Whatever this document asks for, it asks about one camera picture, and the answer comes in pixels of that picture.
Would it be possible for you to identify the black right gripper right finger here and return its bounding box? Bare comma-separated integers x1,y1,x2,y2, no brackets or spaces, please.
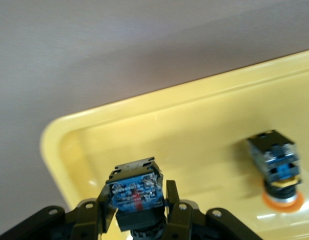
165,179,203,240

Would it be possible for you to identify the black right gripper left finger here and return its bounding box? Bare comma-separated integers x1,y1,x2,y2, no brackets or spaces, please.
73,184,118,240

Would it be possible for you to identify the yellow push button blue base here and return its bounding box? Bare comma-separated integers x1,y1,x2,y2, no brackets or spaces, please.
246,129,305,214
105,156,169,240

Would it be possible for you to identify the yellow plastic tray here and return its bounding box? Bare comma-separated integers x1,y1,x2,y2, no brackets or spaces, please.
39,48,309,240

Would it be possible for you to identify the brown table cover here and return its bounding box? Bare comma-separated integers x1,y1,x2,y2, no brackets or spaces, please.
0,0,309,237

